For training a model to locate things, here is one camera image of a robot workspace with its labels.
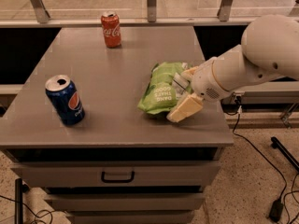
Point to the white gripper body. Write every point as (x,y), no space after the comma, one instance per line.
(205,79)

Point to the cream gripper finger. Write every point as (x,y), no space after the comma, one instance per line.
(188,74)
(187,105)

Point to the green rice chip bag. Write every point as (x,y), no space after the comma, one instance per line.
(166,86)

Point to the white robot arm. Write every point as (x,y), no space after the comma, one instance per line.
(269,49)

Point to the red coke can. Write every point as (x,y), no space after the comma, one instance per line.
(111,29)

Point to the blue pepsi can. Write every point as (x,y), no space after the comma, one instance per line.
(63,95)

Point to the metal window railing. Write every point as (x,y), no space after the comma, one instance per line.
(63,13)

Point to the black stand leg right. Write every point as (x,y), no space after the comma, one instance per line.
(284,151)

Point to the black stand leg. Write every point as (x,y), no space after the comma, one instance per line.
(284,151)
(18,219)

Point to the grey drawer cabinet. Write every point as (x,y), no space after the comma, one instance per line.
(173,163)

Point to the black power adapter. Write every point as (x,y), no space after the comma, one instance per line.
(276,210)

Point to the black stand leg left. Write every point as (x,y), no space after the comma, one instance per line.
(18,219)

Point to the black drawer handle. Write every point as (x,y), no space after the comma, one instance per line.
(117,178)

